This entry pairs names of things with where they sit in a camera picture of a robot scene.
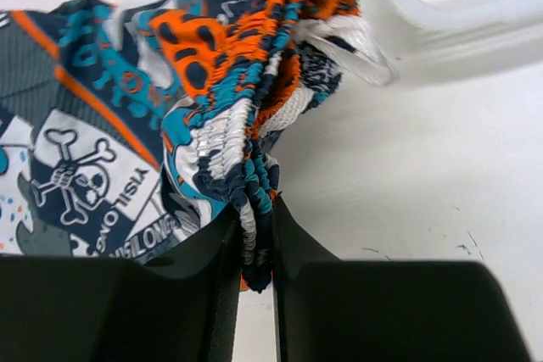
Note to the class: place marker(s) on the white perforated plastic basket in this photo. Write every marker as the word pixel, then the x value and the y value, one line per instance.
pixel 439 41

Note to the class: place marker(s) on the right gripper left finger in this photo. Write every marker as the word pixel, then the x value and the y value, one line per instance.
pixel 181 306

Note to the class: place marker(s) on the colourful patterned shorts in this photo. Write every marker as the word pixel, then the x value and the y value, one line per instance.
pixel 128 127

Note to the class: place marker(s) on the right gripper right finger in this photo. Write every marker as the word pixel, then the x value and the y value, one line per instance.
pixel 329 309

